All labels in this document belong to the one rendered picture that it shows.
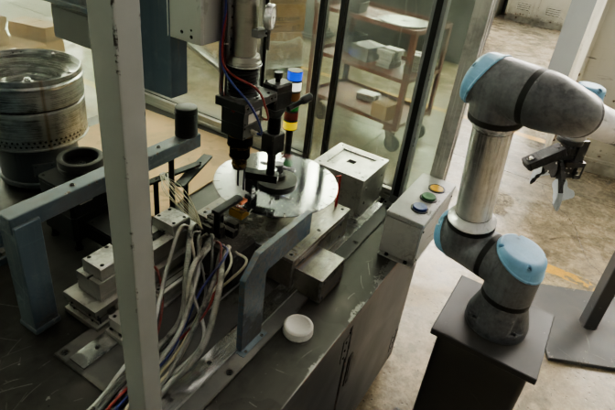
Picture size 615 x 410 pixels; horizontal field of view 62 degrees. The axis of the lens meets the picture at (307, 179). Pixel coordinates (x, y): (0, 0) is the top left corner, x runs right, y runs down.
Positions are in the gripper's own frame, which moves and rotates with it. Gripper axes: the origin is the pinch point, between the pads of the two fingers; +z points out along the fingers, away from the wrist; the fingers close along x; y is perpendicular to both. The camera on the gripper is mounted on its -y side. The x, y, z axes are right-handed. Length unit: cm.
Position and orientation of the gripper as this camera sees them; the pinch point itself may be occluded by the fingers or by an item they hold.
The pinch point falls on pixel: (540, 197)
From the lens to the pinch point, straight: 167.1
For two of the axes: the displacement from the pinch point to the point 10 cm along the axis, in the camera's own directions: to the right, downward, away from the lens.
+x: -1.2, -5.1, 8.5
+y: 9.9, 0.3, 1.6
